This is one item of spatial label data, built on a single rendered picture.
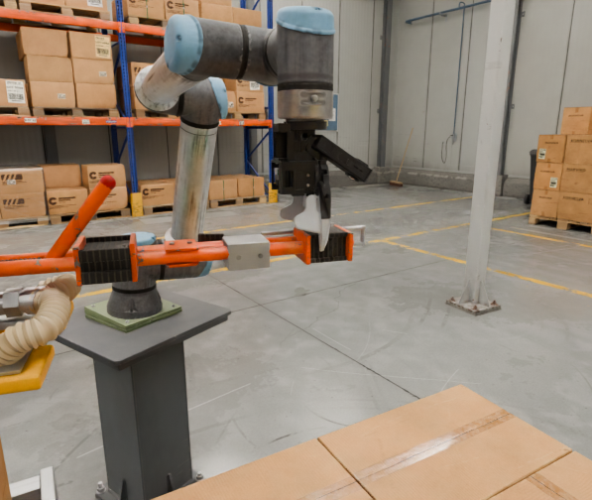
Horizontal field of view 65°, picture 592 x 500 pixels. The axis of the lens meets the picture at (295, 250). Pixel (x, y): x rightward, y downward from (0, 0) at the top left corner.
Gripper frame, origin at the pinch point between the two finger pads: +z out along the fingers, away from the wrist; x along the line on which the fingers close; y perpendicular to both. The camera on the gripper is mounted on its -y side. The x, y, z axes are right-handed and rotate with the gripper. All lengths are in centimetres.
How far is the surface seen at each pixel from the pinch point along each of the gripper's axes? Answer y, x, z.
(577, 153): -538, -448, 10
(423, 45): -629, -1025, -230
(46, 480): 56, -30, 61
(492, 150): -216, -224, -5
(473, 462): -50, -13, 68
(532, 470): -63, -7, 68
